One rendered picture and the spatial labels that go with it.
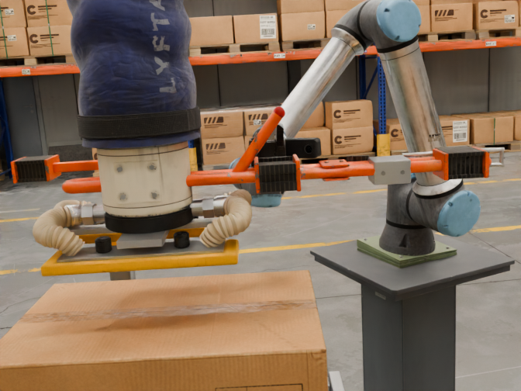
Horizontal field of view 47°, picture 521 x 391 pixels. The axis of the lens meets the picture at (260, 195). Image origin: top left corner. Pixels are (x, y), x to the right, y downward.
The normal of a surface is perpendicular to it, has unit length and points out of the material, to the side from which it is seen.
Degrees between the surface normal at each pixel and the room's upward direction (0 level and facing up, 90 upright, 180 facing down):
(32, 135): 90
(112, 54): 77
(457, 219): 98
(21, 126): 90
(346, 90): 90
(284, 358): 90
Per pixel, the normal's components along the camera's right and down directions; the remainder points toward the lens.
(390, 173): 0.02, 0.21
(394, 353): -0.90, 0.15
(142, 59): 0.43, -0.11
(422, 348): 0.43, 0.16
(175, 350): -0.06, -0.98
